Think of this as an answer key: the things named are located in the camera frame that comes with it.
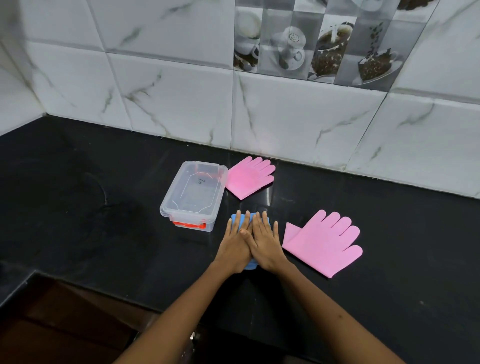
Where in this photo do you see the pink rubber glove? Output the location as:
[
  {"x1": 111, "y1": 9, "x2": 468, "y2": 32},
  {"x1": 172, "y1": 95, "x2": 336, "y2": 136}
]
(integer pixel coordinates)
[
  {"x1": 281, "y1": 209, "x2": 364, "y2": 279},
  {"x1": 225, "y1": 156, "x2": 276, "y2": 201}
]

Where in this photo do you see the person's right hand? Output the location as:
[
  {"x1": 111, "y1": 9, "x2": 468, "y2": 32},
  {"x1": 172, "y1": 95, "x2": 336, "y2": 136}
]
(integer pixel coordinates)
[{"x1": 239, "y1": 211, "x2": 289, "y2": 274}]

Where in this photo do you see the person's left forearm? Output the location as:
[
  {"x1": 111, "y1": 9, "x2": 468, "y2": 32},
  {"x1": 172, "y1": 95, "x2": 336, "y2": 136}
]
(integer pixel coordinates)
[{"x1": 112, "y1": 261, "x2": 245, "y2": 364}]

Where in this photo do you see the person's right forearm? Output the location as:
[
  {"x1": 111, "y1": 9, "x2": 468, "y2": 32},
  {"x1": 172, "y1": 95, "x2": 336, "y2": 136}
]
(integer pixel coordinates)
[{"x1": 259, "y1": 259, "x2": 406, "y2": 364}]

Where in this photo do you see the clear plastic storage box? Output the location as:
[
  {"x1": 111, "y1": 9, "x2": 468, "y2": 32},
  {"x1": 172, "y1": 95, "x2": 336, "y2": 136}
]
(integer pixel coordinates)
[{"x1": 160, "y1": 161, "x2": 229, "y2": 233}]

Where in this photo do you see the clear plastic box lid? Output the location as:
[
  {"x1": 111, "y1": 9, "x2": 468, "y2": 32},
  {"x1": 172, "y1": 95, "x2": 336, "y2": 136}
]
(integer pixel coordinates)
[{"x1": 160, "y1": 161, "x2": 229, "y2": 219}]

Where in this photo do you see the person's left hand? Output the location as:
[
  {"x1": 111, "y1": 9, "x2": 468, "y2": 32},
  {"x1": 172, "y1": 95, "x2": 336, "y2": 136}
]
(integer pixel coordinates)
[{"x1": 213, "y1": 210, "x2": 254, "y2": 274}]

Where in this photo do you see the blue cloth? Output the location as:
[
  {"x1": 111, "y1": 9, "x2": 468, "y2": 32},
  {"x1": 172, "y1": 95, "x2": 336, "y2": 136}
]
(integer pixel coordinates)
[{"x1": 230, "y1": 211, "x2": 271, "y2": 271}]

